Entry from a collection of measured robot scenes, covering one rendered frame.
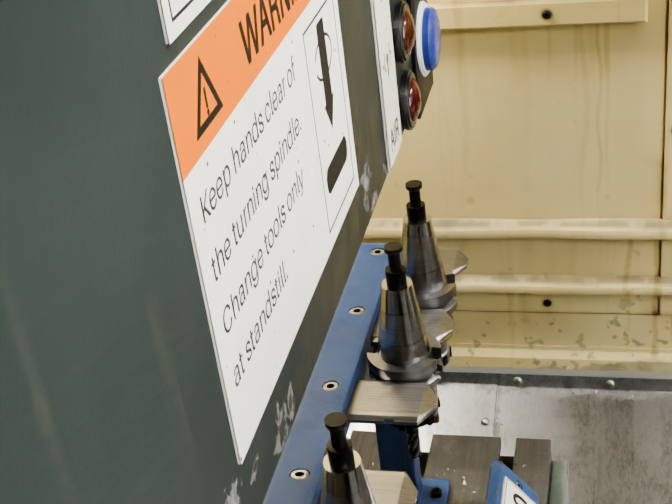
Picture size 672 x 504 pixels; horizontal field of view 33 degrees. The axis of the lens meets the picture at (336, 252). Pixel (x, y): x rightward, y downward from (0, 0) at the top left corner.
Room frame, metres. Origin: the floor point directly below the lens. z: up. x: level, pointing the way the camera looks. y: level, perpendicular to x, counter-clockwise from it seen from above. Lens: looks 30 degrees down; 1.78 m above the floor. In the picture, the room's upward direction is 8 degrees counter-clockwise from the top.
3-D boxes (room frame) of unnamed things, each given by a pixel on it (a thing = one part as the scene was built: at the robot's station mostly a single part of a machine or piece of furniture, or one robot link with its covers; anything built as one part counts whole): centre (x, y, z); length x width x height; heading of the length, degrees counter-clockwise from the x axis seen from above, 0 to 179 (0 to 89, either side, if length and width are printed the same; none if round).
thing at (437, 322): (0.84, -0.06, 1.21); 0.07 x 0.05 x 0.01; 74
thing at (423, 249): (0.90, -0.08, 1.26); 0.04 x 0.04 x 0.07
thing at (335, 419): (0.58, 0.01, 1.31); 0.02 x 0.02 x 0.03
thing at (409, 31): (0.47, -0.04, 1.62); 0.02 x 0.01 x 0.02; 164
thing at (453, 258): (0.95, -0.09, 1.21); 0.07 x 0.05 x 0.01; 74
